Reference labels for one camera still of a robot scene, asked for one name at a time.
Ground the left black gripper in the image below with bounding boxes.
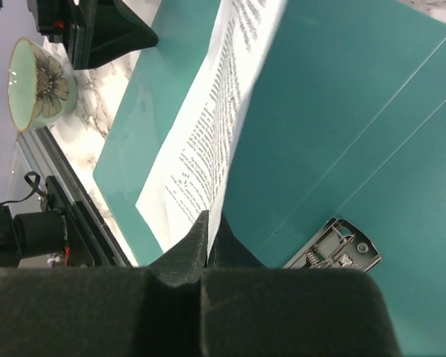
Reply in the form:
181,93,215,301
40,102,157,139
26,0,158,70

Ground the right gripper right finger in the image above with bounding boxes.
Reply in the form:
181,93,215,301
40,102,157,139
211,214,266,268

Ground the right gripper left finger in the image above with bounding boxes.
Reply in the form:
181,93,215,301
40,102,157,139
148,210,209,286

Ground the single printed paper sheet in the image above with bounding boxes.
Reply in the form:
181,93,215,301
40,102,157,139
136,1,286,252

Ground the teal plastic folder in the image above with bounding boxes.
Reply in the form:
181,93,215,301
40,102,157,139
91,0,446,357

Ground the metal folder clip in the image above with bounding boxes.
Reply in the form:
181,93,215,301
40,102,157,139
285,218,382,272

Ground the green floral bowl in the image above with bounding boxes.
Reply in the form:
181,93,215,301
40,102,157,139
7,37,77,132

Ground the aluminium frame rail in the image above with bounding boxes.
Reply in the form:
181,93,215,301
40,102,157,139
6,129,86,202

